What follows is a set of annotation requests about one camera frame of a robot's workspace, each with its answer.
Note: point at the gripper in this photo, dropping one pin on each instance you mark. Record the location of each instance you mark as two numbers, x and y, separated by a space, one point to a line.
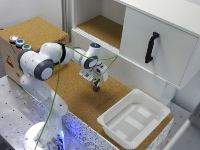
96 72

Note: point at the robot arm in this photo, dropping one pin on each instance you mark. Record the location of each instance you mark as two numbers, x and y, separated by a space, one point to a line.
35 65

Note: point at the white cabinet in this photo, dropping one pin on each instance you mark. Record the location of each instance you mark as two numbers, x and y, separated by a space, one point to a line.
100 28

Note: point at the white plastic box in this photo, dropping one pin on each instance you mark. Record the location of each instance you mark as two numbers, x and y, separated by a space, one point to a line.
133 120

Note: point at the green button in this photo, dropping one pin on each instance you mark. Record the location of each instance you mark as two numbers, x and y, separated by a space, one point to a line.
26 47

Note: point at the white sliding door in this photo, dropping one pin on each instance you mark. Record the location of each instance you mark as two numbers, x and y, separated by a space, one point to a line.
173 50

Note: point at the blue button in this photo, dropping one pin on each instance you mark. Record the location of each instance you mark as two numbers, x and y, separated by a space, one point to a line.
20 42

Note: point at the red button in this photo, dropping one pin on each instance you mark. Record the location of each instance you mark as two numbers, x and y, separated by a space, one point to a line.
13 38

